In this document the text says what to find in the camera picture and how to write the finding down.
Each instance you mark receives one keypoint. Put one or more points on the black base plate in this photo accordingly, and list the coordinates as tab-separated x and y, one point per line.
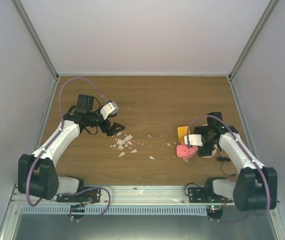
197	195
91	196

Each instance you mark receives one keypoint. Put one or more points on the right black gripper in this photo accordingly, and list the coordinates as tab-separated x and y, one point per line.
205	151

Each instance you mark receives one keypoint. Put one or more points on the round pink power strip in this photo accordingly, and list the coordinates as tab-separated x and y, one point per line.
211	155

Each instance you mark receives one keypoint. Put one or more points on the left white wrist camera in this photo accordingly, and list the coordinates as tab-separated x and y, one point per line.
111	108

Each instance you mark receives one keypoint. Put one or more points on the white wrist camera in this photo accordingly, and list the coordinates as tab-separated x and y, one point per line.
111	108
193	140

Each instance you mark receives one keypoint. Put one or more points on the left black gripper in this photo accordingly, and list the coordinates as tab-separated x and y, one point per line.
111	131

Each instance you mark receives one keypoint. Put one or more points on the yellow cube socket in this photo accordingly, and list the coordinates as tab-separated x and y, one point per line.
182	131

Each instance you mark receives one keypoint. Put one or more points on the slotted grey cable duct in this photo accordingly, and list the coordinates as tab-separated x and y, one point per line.
164	210

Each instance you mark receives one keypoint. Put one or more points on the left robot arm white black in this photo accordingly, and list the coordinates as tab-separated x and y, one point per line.
37	175

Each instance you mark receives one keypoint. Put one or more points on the aluminium front rail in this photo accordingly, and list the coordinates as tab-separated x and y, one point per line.
130	195

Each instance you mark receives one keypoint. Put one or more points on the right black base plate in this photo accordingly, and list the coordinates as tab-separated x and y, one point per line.
197	195

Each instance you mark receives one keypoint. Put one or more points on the pink triangular power socket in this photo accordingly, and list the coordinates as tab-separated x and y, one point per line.
185	153

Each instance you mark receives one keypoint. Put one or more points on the black power adapter with cable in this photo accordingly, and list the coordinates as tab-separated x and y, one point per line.
223	160

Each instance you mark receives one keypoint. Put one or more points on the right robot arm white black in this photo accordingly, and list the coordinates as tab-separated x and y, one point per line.
256	186

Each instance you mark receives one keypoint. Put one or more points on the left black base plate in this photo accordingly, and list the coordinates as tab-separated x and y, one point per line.
91	196

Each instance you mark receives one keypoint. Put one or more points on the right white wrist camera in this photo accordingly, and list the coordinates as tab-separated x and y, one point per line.
193	140

